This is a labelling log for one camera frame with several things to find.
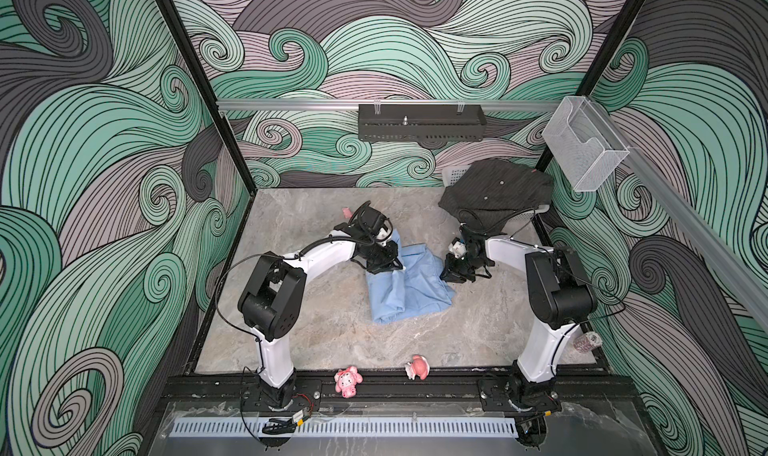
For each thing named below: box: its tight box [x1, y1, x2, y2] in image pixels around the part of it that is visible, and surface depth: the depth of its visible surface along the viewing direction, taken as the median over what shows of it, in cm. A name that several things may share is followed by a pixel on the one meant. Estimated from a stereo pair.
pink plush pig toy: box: [334, 365, 363, 399], surface depth 74 cm
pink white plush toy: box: [404, 354, 430, 381], surface depth 77 cm
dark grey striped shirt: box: [438, 158, 553, 234], surface depth 113 cm
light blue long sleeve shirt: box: [366, 229, 457, 323], surface depth 89 cm
